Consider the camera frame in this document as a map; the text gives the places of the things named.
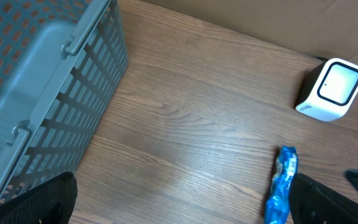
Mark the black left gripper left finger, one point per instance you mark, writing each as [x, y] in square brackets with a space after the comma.
[51, 202]

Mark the blue Oreo cookie pack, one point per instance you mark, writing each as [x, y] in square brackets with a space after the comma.
[277, 207]

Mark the grey plastic mesh basket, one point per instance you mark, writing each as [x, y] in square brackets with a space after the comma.
[60, 64]

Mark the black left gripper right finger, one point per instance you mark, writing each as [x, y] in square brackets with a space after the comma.
[312, 202]

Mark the white barcode scanner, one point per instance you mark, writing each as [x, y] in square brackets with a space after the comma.
[328, 90]

